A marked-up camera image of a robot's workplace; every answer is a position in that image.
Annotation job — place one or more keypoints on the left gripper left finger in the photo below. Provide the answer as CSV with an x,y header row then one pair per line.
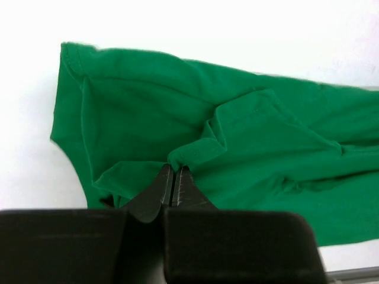
x,y
88,245

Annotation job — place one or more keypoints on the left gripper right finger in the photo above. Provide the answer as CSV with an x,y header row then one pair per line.
x,y
204,244

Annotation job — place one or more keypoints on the green t shirt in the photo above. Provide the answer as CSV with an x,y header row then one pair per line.
x,y
251,141

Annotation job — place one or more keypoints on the aluminium rail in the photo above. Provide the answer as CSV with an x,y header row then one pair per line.
x,y
354,276

